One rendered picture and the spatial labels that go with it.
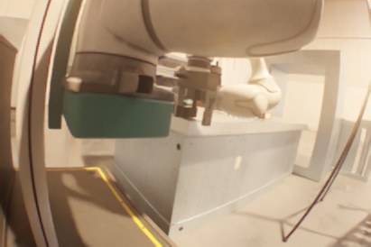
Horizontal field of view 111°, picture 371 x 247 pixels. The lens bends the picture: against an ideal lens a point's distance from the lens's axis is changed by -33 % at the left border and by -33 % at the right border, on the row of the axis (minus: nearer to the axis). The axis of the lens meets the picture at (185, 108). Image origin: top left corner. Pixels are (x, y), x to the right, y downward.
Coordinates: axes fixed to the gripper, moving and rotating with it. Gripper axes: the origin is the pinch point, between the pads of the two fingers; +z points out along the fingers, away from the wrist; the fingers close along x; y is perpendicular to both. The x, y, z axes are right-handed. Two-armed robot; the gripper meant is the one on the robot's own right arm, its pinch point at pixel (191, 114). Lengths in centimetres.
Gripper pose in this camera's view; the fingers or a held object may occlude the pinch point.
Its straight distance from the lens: 59.8
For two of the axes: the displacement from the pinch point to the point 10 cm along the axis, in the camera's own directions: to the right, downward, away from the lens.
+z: -1.5, 9.9, 0.7
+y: -7.5, -0.6, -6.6
